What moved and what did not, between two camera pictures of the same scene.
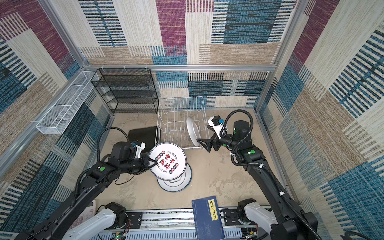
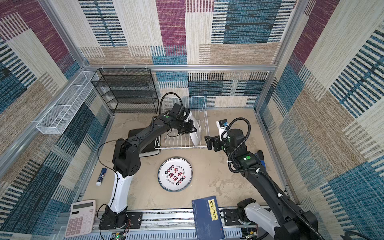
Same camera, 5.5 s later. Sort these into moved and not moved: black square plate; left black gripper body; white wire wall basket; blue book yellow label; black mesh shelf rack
Moved: left black gripper body
Not moved: black square plate; white wire wall basket; blue book yellow label; black mesh shelf rack
